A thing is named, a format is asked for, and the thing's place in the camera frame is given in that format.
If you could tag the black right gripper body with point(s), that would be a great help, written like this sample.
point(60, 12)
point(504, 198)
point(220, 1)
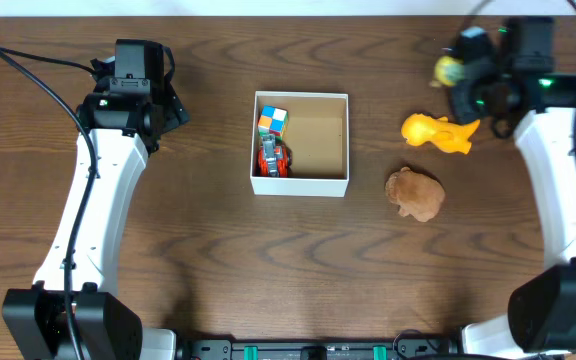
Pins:
point(478, 102)

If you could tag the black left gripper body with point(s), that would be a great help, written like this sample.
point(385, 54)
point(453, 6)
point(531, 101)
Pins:
point(174, 111)

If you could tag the yellow wooden rattle drum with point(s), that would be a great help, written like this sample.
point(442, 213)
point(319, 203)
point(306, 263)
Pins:
point(448, 71)

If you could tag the colourful two-by-two puzzle cube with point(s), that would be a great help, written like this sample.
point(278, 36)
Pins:
point(273, 121)

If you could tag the red and grey toy truck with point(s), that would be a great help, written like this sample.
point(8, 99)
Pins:
point(274, 158)

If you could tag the brown plush toy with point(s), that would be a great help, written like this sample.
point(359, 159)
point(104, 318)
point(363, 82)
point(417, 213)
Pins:
point(415, 194)

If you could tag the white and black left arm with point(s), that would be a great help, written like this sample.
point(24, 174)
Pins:
point(72, 309)

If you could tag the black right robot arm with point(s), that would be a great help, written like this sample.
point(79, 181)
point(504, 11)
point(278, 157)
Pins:
point(515, 81)

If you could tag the orange toy dinosaur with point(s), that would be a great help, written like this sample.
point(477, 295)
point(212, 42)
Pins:
point(448, 137)

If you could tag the white cardboard box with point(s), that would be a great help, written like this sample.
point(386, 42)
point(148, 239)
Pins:
point(317, 138)

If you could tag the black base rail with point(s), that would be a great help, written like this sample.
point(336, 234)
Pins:
point(402, 347)

